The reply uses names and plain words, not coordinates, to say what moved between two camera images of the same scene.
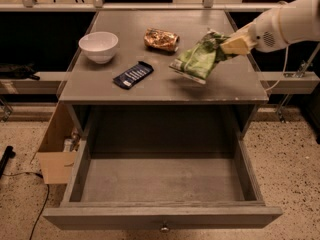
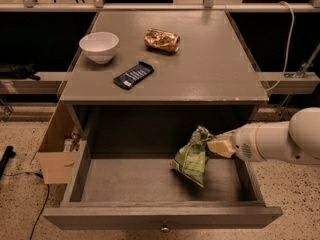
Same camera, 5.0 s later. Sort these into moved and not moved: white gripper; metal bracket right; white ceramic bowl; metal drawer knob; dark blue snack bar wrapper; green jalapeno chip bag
Moved: green jalapeno chip bag; white gripper
Not moved: dark blue snack bar wrapper; metal drawer knob; metal bracket right; white ceramic bowl
